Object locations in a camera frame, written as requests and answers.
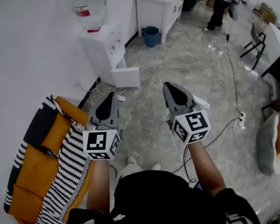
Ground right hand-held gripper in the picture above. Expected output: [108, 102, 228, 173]
[161, 76, 214, 148]

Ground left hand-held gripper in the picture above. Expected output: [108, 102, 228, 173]
[75, 91, 127, 165]

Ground white panel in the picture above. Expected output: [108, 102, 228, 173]
[110, 65, 142, 91]

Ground white water dispenser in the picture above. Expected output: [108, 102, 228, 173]
[77, 20, 130, 91]

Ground person's left forearm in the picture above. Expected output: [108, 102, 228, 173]
[80, 154, 117, 218]

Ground person's right forearm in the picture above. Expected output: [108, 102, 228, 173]
[186, 136, 227, 200]

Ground clear large water jug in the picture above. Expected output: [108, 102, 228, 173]
[71, 0, 112, 36]

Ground person's beige trousers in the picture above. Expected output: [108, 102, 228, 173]
[115, 161, 144, 181]

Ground blue waste bin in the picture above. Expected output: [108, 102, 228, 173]
[142, 25, 162, 49]

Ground white power strip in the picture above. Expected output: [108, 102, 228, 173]
[235, 110, 249, 130]

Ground black white striped blanket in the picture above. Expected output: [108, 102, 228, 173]
[0, 90, 102, 224]

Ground white side table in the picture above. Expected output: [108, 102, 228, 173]
[133, 0, 209, 48]

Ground orange sofa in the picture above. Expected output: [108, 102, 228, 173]
[0, 90, 107, 224]

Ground grey orange cushion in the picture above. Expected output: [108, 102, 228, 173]
[250, 113, 280, 178]

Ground person's black shirt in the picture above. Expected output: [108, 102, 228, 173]
[43, 154, 261, 224]

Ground brown cardboard box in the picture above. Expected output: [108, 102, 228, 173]
[251, 1, 278, 27]

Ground bundle of white cables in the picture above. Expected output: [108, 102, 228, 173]
[77, 74, 128, 105]

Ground thin black cable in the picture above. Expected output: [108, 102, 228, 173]
[166, 117, 249, 187]

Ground long black cable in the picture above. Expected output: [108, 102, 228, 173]
[221, 16, 251, 118]

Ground black frame chair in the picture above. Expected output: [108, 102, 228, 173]
[235, 20, 272, 72]

